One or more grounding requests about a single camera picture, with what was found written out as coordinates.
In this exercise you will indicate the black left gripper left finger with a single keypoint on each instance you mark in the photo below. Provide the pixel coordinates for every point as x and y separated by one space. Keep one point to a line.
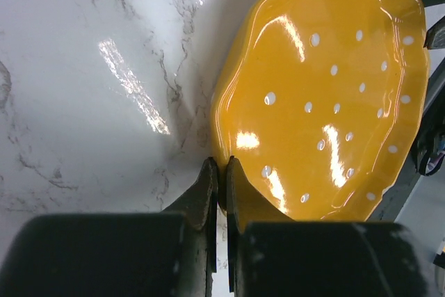
168 253

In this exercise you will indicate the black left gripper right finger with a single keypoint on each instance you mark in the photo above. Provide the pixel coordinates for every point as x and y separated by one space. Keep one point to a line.
271 255

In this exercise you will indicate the yellow polka dot plate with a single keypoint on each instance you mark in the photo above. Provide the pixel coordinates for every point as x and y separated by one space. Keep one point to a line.
320 101

